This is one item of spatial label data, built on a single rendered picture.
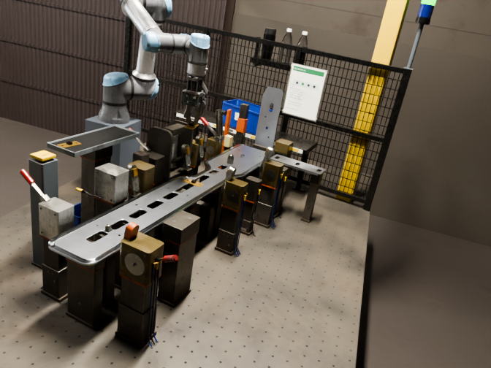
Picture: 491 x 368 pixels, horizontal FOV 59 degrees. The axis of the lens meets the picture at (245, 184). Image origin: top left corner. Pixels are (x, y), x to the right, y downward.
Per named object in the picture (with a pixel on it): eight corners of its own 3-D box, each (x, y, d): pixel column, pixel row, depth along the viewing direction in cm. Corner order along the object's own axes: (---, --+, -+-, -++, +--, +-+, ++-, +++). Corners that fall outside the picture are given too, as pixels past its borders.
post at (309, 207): (308, 223, 238) (321, 174, 227) (300, 220, 240) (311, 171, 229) (311, 220, 243) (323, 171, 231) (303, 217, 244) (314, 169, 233)
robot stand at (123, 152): (84, 192, 230) (85, 119, 214) (106, 179, 248) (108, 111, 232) (117, 202, 226) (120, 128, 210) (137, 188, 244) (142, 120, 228)
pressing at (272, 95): (272, 149, 249) (283, 90, 236) (253, 143, 253) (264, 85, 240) (272, 148, 250) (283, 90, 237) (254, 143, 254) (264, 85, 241)
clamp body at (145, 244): (147, 354, 139) (156, 258, 125) (114, 335, 144) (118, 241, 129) (164, 338, 146) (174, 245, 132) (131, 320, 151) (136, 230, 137)
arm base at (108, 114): (92, 119, 216) (92, 99, 212) (109, 113, 230) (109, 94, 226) (119, 126, 213) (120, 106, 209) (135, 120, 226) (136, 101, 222)
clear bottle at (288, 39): (286, 63, 267) (292, 29, 259) (276, 61, 269) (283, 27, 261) (290, 63, 273) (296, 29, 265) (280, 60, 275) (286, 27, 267)
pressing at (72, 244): (96, 272, 126) (96, 267, 125) (39, 244, 134) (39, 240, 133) (275, 155, 243) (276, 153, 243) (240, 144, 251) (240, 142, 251)
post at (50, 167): (45, 271, 167) (42, 165, 150) (31, 263, 170) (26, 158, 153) (61, 262, 174) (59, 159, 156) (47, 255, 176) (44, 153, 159)
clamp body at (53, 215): (59, 304, 153) (57, 212, 139) (34, 290, 157) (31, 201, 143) (75, 293, 159) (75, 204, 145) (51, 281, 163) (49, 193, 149)
